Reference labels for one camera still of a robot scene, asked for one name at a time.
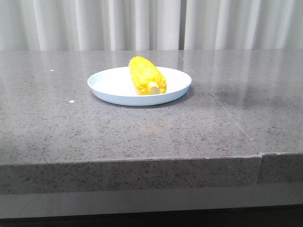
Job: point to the white pleated curtain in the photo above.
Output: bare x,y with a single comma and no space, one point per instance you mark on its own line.
87,25

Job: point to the yellow corn cob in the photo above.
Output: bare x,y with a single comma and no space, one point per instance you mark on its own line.
146,77

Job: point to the light blue round plate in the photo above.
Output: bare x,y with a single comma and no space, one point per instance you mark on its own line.
115,86

